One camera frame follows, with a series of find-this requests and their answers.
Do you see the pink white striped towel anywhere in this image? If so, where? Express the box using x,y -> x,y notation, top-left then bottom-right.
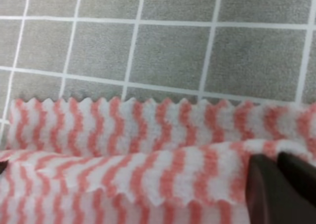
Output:
0,98 -> 316,224

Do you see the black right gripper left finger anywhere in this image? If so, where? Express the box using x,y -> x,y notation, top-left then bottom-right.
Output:
245,155 -> 316,224

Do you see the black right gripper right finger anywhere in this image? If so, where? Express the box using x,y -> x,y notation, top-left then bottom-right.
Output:
277,152 -> 316,206

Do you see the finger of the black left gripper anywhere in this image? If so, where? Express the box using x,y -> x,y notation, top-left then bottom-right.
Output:
0,160 -> 8,174

